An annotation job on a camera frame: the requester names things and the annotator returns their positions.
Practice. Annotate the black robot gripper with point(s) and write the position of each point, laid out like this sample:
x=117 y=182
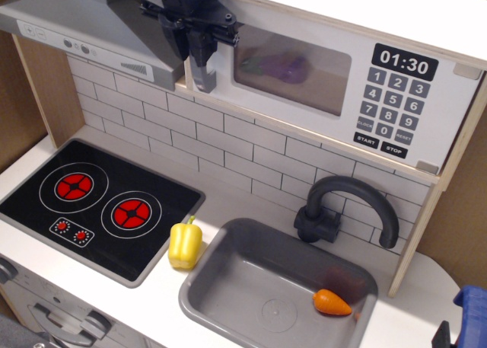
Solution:
x=203 y=21

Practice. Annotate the white toy microwave door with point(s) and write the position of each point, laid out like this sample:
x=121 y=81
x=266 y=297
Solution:
x=384 y=97

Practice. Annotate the grey range hood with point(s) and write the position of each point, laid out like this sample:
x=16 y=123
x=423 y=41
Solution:
x=113 y=33

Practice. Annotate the purple toy eggplant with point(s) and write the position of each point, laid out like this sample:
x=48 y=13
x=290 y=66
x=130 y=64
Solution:
x=286 y=68

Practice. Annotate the wooden toy kitchen cabinet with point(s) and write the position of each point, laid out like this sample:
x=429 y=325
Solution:
x=271 y=159

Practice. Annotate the black toy stove top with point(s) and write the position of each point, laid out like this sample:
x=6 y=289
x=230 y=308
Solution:
x=102 y=210

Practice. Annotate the yellow toy bell pepper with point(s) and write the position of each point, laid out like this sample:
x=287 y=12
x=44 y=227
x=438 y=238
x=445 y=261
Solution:
x=185 y=243

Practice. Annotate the grey toy sink basin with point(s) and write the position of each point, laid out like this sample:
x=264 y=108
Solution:
x=254 y=285

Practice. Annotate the orange toy carrot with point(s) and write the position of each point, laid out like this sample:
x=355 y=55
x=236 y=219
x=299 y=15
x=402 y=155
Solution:
x=328 y=302

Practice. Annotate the grey toy oven door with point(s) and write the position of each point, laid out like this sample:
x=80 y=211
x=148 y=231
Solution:
x=68 y=319

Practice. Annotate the blue plastic object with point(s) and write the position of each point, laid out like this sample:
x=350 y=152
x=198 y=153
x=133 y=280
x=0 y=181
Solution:
x=472 y=300

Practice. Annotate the black clamp piece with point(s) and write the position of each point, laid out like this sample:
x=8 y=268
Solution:
x=441 y=338

